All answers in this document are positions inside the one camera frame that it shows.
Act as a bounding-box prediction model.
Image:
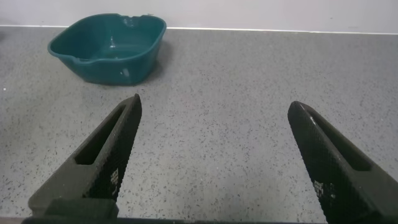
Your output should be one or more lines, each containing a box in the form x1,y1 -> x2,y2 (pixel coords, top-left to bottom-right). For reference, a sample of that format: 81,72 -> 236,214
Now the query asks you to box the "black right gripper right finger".
287,100 -> 398,224

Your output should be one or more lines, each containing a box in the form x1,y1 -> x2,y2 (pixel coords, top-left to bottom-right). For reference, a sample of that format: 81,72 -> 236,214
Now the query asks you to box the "teal plastic basin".
47,12 -> 167,86

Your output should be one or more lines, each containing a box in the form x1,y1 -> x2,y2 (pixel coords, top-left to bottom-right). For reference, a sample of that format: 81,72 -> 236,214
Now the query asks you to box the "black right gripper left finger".
27,93 -> 143,218

